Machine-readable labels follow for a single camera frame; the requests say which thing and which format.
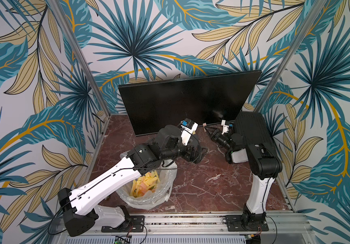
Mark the black computer monitor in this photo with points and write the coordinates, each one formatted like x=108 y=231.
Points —
x=151 y=106

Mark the black plastic tool case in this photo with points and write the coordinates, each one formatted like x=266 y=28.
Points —
x=251 y=126

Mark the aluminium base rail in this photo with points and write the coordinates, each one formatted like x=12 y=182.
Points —
x=280 y=227

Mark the aluminium right corner post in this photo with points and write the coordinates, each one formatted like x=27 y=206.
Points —
x=297 y=40

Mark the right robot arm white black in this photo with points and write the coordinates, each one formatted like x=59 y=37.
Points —
x=265 y=167

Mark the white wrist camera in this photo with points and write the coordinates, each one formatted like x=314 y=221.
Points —
x=227 y=127
x=188 y=128

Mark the bin with clear plastic bag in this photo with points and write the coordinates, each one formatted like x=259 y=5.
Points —
x=167 y=174

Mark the pile of discarded sticky notes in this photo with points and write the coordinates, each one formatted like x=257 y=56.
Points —
x=144 y=184

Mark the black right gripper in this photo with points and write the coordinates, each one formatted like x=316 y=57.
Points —
x=218 y=136

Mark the aluminium left corner post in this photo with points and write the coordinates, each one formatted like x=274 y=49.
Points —
x=75 y=47

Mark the aluminium corner post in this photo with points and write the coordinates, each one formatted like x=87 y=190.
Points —
x=297 y=40
x=75 y=47

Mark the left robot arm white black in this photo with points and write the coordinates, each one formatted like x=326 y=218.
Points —
x=80 y=207

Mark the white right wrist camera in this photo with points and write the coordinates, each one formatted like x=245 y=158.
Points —
x=227 y=127

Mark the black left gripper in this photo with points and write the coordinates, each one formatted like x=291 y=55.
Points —
x=196 y=146

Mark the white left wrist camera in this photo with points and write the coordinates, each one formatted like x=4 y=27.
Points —
x=188 y=128

